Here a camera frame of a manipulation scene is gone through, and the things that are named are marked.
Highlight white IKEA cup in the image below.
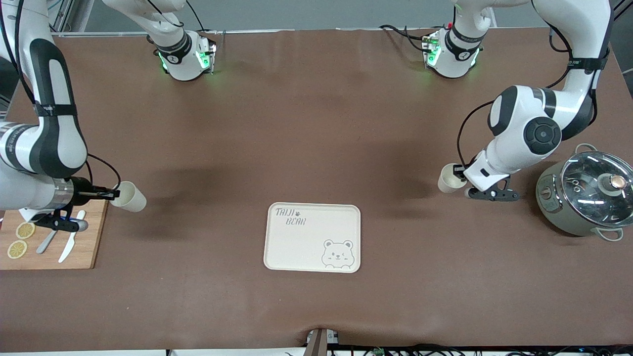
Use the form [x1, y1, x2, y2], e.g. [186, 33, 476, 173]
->
[438, 163, 468, 194]
[110, 181, 147, 213]

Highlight cream bear print tray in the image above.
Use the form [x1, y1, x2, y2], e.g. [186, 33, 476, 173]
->
[263, 202, 362, 273]

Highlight bamboo cutting board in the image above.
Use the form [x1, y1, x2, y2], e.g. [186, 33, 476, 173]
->
[0, 197, 109, 270]

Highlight white plastic knife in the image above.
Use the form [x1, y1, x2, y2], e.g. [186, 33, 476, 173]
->
[58, 210, 87, 264]

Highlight grey plastic knife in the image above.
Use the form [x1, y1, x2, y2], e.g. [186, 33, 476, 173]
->
[36, 228, 61, 255]

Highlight grey-green electric cooking pot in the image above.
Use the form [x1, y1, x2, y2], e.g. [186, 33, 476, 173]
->
[536, 143, 633, 243]

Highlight glass pot lid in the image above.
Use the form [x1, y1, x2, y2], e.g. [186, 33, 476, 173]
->
[560, 151, 633, 229]

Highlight brown table cover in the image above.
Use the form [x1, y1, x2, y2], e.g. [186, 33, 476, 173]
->
[0, 27, 633, 353]

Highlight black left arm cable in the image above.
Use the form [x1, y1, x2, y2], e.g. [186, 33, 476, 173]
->
[456, 0, 614, 171]

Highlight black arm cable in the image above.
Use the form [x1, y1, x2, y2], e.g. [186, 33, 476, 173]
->
[456, 0, 614, 171]
[0, 0, 122, 193]

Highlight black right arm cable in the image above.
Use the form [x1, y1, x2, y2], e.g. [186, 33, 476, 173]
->
[0, 0, 122, 193]

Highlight black base cables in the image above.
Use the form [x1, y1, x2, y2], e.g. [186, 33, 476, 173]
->
[378, 24, 432, 53]

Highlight table edge camera bracket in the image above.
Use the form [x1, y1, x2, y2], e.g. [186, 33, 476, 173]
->
[306, 327, 340, 356]

